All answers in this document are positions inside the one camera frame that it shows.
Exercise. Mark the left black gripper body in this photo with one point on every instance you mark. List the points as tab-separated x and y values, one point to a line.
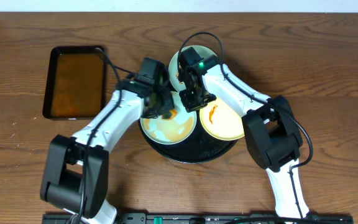
160	104

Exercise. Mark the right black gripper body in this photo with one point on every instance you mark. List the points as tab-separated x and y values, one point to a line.
194	99

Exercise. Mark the light green plate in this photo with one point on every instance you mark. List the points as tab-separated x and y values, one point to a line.
171	130
173	68

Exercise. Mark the green and yellow sponge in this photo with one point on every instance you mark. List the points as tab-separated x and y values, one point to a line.
170	115

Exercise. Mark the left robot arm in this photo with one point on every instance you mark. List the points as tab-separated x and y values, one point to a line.
76	172

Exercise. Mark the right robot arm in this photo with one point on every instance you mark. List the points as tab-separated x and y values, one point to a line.
273	135

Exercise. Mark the round black serving tray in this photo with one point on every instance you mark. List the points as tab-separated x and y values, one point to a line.
197	148

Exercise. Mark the black rectangular water tray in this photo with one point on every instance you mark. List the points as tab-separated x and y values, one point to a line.
76	83

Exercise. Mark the yellow plate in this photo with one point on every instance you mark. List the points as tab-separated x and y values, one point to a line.
221	121

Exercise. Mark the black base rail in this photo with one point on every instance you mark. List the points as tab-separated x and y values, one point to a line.
142	218

